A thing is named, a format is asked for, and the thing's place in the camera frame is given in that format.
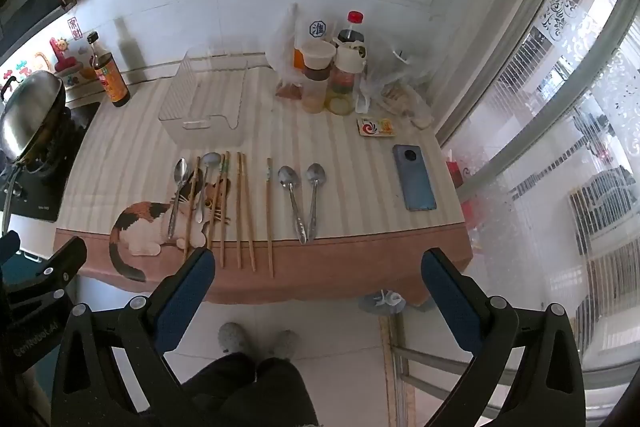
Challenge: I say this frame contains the dark sauce bottle orange label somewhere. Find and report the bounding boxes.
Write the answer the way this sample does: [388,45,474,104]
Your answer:
[87,32,131,108]

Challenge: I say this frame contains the clear plastic bag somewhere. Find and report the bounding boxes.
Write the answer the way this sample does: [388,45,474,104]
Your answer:
[357,39,436,131]

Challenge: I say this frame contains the steel wok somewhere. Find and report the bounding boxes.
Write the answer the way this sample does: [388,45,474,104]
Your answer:
[0,71,69,164]

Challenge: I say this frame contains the person's dark trousers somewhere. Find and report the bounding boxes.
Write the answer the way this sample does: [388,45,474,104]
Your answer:
[177,352,321,427]

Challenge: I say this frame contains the clear jar with yellow contents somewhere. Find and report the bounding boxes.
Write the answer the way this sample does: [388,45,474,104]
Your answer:
[326,44,369,116]

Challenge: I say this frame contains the red packet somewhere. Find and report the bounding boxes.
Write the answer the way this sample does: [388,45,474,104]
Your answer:
[444,149,473,220]

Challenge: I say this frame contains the metal table frame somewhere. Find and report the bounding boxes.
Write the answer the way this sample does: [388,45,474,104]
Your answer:
[379,306,476,427]

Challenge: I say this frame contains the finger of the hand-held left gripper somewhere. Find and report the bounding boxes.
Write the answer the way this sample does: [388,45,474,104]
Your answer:
[2,235,89,304]

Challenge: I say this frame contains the white orange seasoning packet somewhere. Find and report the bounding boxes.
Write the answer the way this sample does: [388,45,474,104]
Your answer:
[292,19,329,72]

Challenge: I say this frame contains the brown spice bag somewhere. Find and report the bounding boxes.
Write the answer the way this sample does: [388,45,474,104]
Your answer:
[276,79,304,102]

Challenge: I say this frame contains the grey slipper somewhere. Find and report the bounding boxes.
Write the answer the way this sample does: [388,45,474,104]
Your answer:
[218,322,247,356]
[269,329,301,359]

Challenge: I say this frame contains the seasoning jar with white lid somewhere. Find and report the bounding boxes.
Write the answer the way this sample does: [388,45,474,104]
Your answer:
[299,39,337,113]

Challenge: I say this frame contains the grey remote control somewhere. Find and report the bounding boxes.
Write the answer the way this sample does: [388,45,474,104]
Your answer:
[392,144,437,212]

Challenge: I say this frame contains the clear plastic utensil container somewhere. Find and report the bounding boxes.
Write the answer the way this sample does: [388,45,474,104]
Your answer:
[159,51,249,144]

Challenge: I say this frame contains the set of wooden chopsticks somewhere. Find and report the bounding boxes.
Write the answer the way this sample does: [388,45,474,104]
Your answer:
[182,151,275,278]

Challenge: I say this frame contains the small colourful card packet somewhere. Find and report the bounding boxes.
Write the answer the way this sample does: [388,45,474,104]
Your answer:
[357,117,396,139]

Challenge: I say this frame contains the colourful wall stickers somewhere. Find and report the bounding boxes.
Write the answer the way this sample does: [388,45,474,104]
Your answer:
[0,17,97,90]

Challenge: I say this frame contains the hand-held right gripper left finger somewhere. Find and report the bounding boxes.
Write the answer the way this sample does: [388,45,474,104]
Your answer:
[50,247,217,427]

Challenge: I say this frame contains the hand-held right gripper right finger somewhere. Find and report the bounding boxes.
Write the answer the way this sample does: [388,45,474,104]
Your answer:
[421,248,586,427]

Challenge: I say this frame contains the cat print striped tablecloth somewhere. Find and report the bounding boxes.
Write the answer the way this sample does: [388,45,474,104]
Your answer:
[54,57,474,306]

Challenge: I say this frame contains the metal spoon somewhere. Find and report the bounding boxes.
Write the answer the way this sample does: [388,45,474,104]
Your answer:
[195,152,222,224]
[167,158,190,240]
[305,163,327,243]
[277,165,308,245]

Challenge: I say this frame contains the black gas stove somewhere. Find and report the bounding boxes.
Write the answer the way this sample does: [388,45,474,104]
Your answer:
[0,102,101,224]

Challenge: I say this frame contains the red capped dark bottle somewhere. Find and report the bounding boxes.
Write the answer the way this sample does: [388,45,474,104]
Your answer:
[332,11,366,58]

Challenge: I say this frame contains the frosted glass sliding door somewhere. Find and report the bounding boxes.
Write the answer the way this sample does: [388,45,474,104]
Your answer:
[440,0,640,408]

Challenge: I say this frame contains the black range hood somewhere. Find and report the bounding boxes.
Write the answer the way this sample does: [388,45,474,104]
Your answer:
[0,0,68,62]

